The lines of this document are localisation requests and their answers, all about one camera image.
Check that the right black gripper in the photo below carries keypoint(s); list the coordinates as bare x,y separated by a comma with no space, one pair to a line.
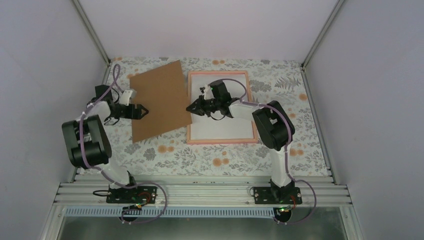
199,109

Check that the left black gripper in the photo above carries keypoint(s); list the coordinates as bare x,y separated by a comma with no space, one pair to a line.
132,109

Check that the sunset photo print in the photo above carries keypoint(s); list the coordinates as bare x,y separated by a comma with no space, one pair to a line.
220,130

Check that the brown cardboard backing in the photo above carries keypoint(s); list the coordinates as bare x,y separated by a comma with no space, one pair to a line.
163,92

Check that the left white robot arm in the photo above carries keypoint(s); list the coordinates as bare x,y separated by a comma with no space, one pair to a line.
86,140

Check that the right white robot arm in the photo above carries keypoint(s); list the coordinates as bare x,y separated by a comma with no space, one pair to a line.
273,125

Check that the floral table cloth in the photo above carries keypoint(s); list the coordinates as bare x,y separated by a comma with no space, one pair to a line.
169,153

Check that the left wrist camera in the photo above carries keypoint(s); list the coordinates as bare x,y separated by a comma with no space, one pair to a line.
127,96

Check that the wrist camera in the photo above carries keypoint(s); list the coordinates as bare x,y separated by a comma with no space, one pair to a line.
127,96
207,92

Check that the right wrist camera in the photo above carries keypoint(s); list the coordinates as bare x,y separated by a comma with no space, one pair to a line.
207,92

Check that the aluminium rail base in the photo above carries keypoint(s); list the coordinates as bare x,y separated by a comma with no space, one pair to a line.
203,191

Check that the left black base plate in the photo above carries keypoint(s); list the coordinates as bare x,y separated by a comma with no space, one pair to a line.
138,195

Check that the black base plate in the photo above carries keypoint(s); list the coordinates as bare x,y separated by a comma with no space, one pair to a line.
138,195
268,196

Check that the left aluminium corner post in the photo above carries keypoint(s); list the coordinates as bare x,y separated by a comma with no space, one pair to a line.
91,31

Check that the aluminium corner post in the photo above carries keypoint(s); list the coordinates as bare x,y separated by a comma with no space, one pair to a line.
91,31
322,33

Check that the grey slotted cable duct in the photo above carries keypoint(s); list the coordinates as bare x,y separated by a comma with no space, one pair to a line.
172,212

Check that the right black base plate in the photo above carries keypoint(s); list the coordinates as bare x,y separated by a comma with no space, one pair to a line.
268,196

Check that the right aluminium corner post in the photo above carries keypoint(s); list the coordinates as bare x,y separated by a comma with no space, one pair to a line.
322,33

